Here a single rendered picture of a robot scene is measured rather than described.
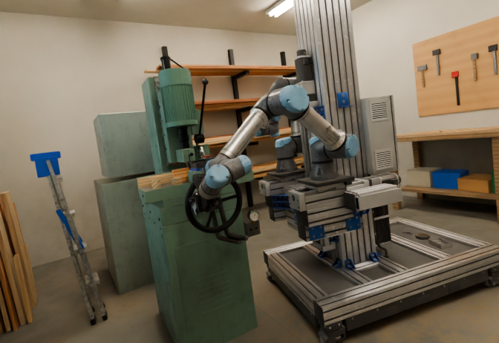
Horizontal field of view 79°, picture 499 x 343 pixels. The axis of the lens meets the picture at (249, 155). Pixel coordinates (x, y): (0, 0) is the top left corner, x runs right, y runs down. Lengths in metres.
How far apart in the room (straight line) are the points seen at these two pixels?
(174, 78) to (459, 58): 3.29
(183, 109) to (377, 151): 1.17
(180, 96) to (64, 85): 2.54
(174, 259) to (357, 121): 1.31
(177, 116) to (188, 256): 0.73
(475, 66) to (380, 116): 2.24
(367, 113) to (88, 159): 3.12
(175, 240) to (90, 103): 2.73
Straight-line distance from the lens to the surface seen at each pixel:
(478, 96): 4.11
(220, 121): 4.48
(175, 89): 1.68
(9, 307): 2.77
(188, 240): 1.62
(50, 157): 2.26
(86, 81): 4.09
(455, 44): 4.23
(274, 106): 1.30
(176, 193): 1.56
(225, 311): 1.84
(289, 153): 2.06
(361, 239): 2.05
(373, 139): 1.96
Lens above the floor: 1.10
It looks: 4 degrees down
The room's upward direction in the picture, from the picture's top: 8 degrees counter-clockwise
